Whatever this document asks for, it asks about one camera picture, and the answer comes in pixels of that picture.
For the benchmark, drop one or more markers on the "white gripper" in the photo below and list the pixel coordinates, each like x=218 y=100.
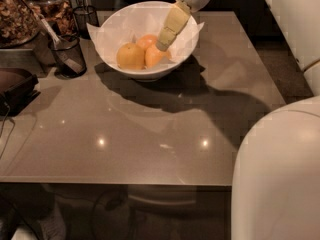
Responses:
x=177 y=17

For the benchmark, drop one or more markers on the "orange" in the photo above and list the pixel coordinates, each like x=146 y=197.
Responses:
x=146 y=41
x=153 y=56
x=130 y=56

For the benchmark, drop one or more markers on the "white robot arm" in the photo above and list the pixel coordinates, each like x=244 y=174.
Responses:
x=276 y=179

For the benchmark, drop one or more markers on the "white paper bowl liner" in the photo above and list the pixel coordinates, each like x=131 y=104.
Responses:
x=133 y=24

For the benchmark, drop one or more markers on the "white ceramic bowl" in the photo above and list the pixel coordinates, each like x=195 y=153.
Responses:
x=146 y=71

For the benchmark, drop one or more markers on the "small black mesh cup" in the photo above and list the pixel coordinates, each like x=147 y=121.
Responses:
x=85 y=15

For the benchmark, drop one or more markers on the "metal serving scoop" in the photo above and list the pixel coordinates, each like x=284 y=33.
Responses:
x=50 y=27

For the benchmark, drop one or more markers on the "black mesh cup with scoop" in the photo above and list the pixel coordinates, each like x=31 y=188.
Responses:
x=68 y=56

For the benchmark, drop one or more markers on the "large glass snack jar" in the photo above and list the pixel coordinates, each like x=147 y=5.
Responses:
x=17 y=23

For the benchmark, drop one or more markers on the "dark brown device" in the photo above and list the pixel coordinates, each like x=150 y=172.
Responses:
x=17 y=90

